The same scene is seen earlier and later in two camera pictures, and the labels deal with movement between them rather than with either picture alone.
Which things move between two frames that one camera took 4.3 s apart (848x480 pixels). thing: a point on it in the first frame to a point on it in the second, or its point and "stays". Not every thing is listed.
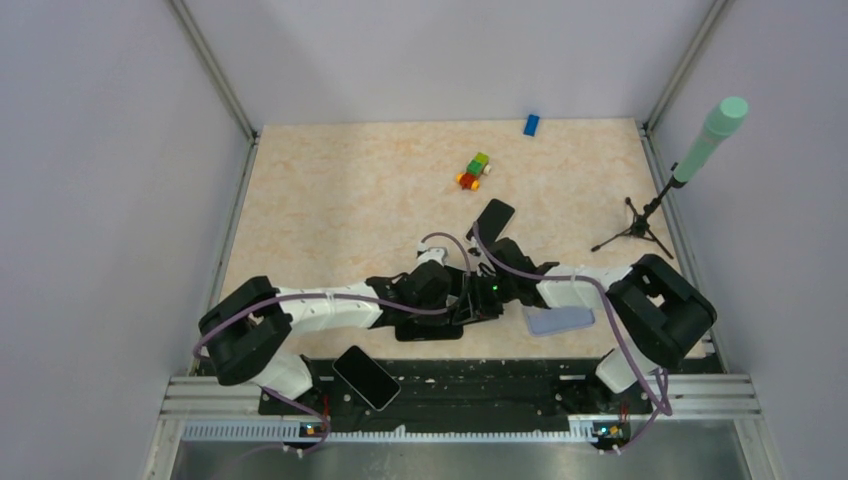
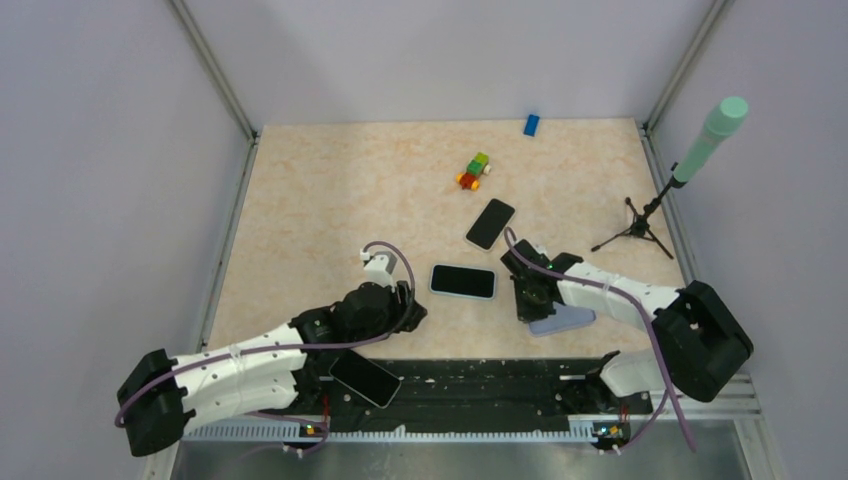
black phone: x=493 y=221 stays
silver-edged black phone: x=366 y=377 stays
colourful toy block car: x=475 y=169 stays
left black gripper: x=432 y=316 to x=400 y=308
